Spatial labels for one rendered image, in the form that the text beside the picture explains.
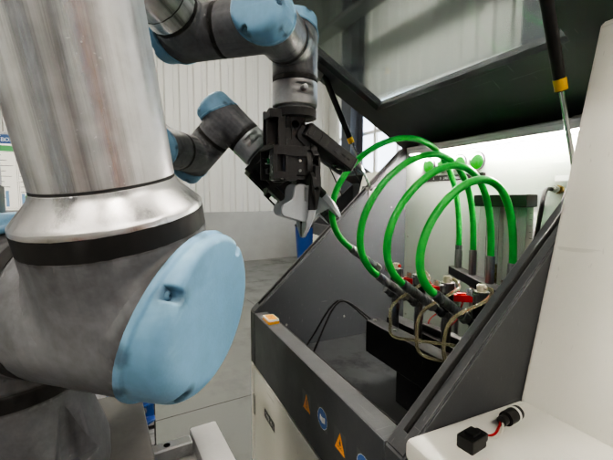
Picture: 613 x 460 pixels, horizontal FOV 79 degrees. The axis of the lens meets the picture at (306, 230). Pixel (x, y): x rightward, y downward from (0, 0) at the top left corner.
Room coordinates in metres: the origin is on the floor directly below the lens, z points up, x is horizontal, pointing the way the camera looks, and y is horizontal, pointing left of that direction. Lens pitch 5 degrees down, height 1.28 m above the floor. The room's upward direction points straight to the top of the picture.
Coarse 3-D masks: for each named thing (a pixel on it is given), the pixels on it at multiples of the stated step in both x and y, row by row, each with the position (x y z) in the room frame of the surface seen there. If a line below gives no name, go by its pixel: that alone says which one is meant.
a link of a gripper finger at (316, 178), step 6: (318, 168) 0.60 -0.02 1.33; (312, 174) 0.60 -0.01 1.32; (318, 174) 0.60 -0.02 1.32; (306, 180) 0.61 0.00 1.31; (312, 180) 0.60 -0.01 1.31; (318, 180) 0.60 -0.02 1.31; (312, 186) 0.60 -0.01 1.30; (318, 186) 0.60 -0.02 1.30; (312, 192) 0.60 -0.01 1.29; (318, 192) 0.60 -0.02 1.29; (312, 198) 0.61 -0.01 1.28; (318, 198) 0.61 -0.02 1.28; (312, 204) 0.61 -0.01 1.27
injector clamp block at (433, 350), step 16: (368, 320) 0.89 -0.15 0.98; (400, 320) 0.89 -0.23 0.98; (368, 336) 0.89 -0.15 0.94; (384, 336) 0.83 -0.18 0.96; (400, 336) 0.78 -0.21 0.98; (432, 336) 0.78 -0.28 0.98; (384, 352) 0.82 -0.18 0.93; (400, 352) 0.77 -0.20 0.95; (416, 352) 0.73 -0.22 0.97; (432, 352) 0.70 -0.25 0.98; (400, 368) 0.77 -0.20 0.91; (416, 368) 0.73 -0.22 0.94; (432, 368) 0.69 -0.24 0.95; (400, 384) 0.77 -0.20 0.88; (416, 384) 0.73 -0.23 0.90; (400, 400) 0.77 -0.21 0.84
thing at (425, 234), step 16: (480, 176) 0.64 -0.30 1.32; (448, 192) 0.62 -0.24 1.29; (512, 208) 0.67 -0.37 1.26; (432, 224) 0.59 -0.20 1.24; (512, 224) 0.68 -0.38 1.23; (512, 240) 0.68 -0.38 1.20; (416, 256) 0.59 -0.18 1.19; (512, 256) 0.68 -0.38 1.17; (416, 272) 0.59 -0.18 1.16; (432, 288) 0.60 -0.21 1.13; (448, 304) 0.61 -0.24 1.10; (464, 320) 0.63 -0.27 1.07
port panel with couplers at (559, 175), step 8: (552, 168) 0.82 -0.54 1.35; (560, 168) 0.80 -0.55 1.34; (568, 168) 0.79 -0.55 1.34; (552, 176) 0.82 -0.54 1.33; (560, 176) 0.80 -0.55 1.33; (568, 176) 0.79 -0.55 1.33; (552, 184) 0.82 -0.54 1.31; (560, 184) 0.80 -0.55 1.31; (552, 192) 0.79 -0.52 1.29; (560, 192) 0.79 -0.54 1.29; (552, 200) 0.82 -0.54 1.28; (560, 200) 0.80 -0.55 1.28; (552, 208) 0.82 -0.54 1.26
